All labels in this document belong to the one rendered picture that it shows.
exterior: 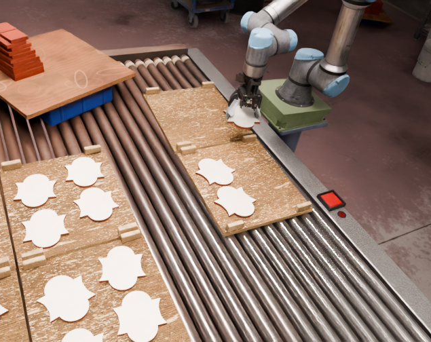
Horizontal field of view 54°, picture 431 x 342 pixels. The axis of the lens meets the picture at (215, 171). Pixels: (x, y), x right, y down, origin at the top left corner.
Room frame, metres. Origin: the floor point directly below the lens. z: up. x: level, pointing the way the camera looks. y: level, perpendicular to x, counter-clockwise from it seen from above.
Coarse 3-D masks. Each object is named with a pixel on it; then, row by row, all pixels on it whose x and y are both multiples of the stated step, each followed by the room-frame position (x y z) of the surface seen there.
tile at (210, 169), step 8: (208, 160) 1.19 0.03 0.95; (200, 168) 1.13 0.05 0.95; (208, 168) 1.14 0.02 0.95; (216, 168) 1.15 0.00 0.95; (224, 168) 1.16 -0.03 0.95; (208, 176) 1.10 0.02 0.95; (216, 176) 1.11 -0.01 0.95; (224, 176) 1.11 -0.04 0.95; (232, 176) 1.12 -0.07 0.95; (216, 184) 1.08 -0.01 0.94; (224, 184) 1.08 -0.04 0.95
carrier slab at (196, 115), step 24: (144, 96) 1.55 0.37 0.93; (168, 96) 1.58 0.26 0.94; (192, 96) 1.61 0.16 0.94; (216, 96) 1.65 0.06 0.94; (168, 120) 1.40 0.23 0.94; (192, 120) 1.43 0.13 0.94; (216, 120) 1.47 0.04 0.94; (168, 144) 1.27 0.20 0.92; (192, 144) 1.28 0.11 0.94; (216, 144) 1.31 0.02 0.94
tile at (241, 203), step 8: (224, 192) 1.04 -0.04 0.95; (232, 192) 1.04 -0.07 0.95; (240, 192) 1.05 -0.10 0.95; (216, 200) 0.99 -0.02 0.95; (224, 200) 1.00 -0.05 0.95; (232, 200) 1.00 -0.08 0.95; (240, 200) 1.01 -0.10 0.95; (248, 200) 1.02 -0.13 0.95; (256, 200) 1.03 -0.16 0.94; (224, 208) 0.96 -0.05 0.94; (232, 208) 0.97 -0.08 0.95; (240, 208) 0.97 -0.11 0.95; (248, 208) 0.98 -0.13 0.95; (240, 216) 0.94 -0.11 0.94; (248, 216) 0.95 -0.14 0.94
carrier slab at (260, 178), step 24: (240, 144) 1.34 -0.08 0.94; (192, 168) 1.14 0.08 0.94; (240, 168) 1.19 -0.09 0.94; (264, 168) 1.21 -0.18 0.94; (216, 192) 1.04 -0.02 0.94; (264, 192) 1.08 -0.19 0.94; (288, 192) 1.11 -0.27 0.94; (216, 216) 0.93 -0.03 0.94; (264, 216) 0.97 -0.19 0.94; (288, 216) 0.99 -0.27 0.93
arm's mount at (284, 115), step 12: (264, 84) 1.80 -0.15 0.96; (276, 84) 1.83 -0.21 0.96; (264, 96) 1.70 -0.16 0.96; (276, 96) 1.71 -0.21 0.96; (312, 96) 1.78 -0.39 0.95; (264, 108) 1.68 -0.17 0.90; (276, 108) 1.61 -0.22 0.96; (288, 108) 1.63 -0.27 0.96; (300, 108) 1.65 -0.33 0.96; (312, 108) 1.68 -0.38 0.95; (324, 108) 1.71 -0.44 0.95; (276, 120) 1.59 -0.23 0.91; (288, 120) 1.59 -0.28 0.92; (300, 120) 1.63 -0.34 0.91; (312, 120) 1.67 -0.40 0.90; (324, 120) 1.71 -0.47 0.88
